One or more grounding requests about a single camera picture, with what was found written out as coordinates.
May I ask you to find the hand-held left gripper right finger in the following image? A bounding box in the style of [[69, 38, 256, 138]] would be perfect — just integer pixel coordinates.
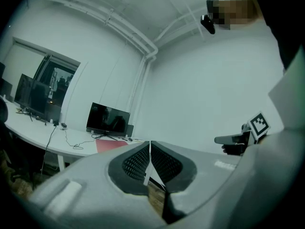
[[152, 141, 242, 224]]

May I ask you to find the black office chair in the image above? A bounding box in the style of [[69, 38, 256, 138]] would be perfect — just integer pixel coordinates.
[[0, 96, 31, 188]]

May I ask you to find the person's head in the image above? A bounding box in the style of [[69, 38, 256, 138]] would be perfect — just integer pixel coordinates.
[[206, 0, 263, 31]]

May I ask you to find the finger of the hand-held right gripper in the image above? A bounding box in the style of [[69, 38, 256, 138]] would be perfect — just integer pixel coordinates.
[[214, 134, 244, 145], [221, 143, 246, 156]]

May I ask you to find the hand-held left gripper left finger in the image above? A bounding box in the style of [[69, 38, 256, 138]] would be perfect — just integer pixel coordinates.
[[30, 141, 167, 229]]

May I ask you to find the white roller blind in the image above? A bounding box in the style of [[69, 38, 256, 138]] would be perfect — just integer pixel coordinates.
[[2, 38, 52, 100]]

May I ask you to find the thin black looped cable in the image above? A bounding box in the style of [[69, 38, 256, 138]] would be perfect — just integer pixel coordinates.
[[62, 127, 101, 150]]

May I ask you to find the dark window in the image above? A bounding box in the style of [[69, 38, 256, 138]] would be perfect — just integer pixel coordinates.
[[33, 55, 81, 109]]

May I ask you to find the white desk leg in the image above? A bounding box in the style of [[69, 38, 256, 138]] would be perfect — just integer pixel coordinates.
[[57, 155, 66, 171]]

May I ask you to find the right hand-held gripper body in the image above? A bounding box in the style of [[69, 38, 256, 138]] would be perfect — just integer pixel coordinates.
[[241, 111, 272, 145]]

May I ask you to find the black power cable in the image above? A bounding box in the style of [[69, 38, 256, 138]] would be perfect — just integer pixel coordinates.
[[40, 124, 58, 176]]

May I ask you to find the red mouse pad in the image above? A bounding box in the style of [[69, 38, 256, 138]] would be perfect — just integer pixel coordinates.
[[95, 138, 129, 154]]

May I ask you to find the black head-mounted camera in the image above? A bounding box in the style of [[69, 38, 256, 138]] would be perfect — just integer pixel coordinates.
[[200, 14, 216, 35]]

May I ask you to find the black computer monitor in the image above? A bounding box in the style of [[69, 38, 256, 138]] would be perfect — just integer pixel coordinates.
[[13, 73, 62, 124], [85, 102, 132, 142]]

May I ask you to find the person's black shirt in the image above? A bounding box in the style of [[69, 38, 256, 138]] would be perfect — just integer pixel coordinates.
[[258, 0, 305, 71]]

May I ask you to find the white pipe run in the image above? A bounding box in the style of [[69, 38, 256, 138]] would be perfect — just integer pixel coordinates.
[[43, 0, 159, 138]]

